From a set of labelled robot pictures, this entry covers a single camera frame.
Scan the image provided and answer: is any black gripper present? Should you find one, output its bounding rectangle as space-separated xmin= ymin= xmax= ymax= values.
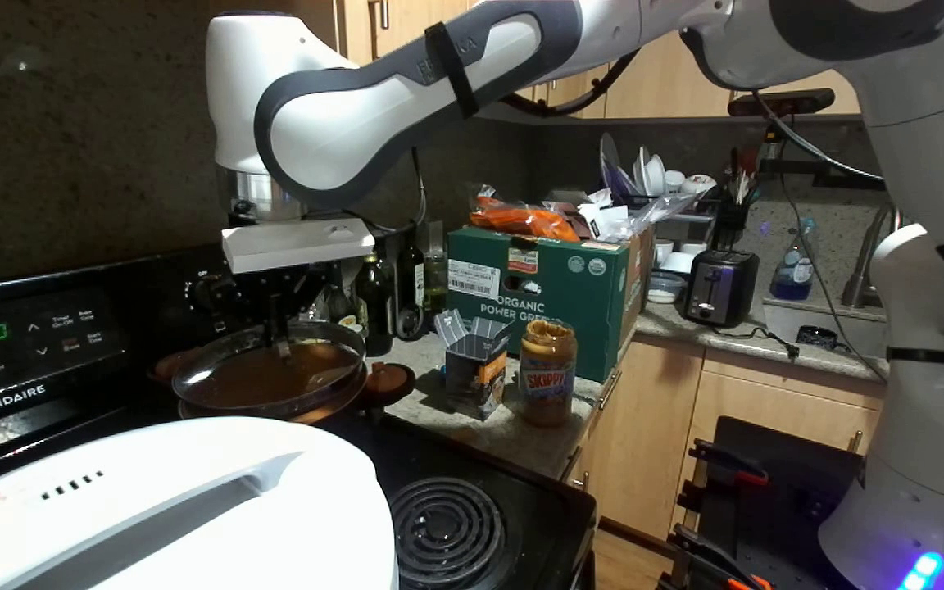
xmin=180 ymin=258 xmax=334 ymax=361

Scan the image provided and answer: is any slim dark glass bottle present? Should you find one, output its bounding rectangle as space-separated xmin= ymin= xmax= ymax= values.
xmin=357 ymin=258 xmax=395 ymax=357

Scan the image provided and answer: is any dark oil bottle gold cap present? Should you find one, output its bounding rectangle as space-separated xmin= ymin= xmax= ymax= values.
xmin=393 ymin=224 xmax=430 ymax=342

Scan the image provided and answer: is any dark box with clear flaps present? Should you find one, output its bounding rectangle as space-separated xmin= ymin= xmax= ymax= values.
xmin=430 ymin=308 xmax=513 ymax=426

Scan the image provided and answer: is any white rice cooker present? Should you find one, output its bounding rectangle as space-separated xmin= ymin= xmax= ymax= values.
xmin=0 ymin=412 xmax=400 ymax=590

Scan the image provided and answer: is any black Frigidaire stove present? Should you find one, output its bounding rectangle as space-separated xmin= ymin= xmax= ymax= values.
xmin=0 ymin=249 xmax=601 ymax=590

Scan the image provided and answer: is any orange plastic bag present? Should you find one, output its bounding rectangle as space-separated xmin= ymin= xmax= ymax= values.
xmin=465 ymin=189 xmax=593 ymax=244

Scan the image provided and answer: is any peanut butter jar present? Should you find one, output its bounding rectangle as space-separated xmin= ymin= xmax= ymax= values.
xmin=511 ymin=318 xmax=584 ymax=431

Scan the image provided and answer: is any green cardboard box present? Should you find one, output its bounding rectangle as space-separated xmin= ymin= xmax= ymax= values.
xmin=443 ymin=218 xmax=653 ymax=383

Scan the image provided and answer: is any light wood lower cabinet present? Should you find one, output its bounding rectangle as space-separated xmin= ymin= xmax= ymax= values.
xmin=570 ymin=335 xmax=890 ymax=590

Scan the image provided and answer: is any pile of white dishes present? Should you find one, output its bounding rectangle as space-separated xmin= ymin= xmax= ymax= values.
xmin=586 ymin=128 xmax=716 ymax=249

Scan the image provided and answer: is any black coffee maker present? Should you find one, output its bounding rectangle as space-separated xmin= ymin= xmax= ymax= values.
xmin=676 ymin=243 xmax=763 ymax=331

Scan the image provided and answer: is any orange black clamp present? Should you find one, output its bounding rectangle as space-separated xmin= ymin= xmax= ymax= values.
xmin=658 ymin=525 xmax=778 ymax=590
xmin=686 ymin=437 xmax=774 ymax=494

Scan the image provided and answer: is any blue soap bottle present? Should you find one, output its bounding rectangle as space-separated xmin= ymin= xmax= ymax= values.
xmin=768 ymin=218 xmax=818 ymax=306

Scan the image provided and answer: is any black base platform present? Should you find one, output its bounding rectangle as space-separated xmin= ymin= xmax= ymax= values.
xmin=673 ymin=412 xmax=873 ymax=590

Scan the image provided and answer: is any metal sink faucet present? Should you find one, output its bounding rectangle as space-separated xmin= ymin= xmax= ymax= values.
xmin=840 ymin=207 xmax=899 ymax=312

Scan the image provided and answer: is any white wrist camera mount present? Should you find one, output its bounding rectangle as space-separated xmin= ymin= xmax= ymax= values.
xmin=216 ymin=212 xmax=381 ymax=277

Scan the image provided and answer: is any brown pot with orange handles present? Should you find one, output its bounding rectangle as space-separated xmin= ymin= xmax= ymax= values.
xmin=150 ymin=345 xmax=420 ymax=431

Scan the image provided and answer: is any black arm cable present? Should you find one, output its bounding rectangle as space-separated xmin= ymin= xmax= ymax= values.
xmin=409 ymin=47 xmax=641 ymax=240

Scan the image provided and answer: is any black toaster cable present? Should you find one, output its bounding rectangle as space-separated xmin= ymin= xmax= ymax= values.
xmin=746 ymin=315 xmax=803 ymax=364

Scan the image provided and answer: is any thin camera cable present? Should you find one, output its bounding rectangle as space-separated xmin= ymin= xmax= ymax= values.
xmin=774 ymin=161 xmax=890 ymax=388

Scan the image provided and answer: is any black stereo camera on stand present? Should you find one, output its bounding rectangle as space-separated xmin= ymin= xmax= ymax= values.
xmin=708 ymin=84 xmax=840 ymax=256

